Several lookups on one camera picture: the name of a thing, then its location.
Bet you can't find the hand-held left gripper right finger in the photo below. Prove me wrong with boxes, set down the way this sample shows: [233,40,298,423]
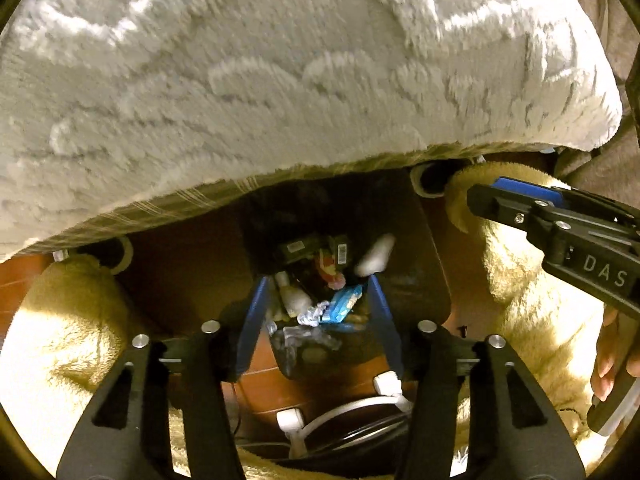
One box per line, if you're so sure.
[367,275,586,480]

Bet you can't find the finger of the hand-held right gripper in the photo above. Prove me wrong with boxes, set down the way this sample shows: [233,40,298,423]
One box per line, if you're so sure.
[467,184,557,242]
[492,176,626,218]

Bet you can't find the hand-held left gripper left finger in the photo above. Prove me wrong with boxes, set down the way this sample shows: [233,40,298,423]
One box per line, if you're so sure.
[56,277,271,480]

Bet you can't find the blue snack packet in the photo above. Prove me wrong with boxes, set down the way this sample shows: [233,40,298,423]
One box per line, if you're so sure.
[321,284,364,322]

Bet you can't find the white tube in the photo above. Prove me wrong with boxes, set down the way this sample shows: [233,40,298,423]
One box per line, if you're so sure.
[354,234,396,277]

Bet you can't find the red small packet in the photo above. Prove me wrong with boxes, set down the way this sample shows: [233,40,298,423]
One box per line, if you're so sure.
[315,252,347,290]

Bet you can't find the person's right hand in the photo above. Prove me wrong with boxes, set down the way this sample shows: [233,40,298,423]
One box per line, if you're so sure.
[591,307,633,403]

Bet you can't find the clear plastic wrapper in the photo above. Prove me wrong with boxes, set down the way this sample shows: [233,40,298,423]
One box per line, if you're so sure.
[270,324,343,366]

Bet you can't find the white small bottle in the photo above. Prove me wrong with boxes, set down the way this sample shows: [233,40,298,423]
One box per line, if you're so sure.
[274,271,313,318]

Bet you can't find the crumpled silver wrapper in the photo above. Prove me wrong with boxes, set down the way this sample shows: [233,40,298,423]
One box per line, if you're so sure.
[296,304,332,328]

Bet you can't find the yellow fluffy pajama pants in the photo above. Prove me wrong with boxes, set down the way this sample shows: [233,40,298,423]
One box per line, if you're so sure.
[10,165,618,480]

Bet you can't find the grey fluffy blanket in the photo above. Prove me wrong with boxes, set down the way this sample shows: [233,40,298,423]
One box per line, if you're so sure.
[0,0,623,263]

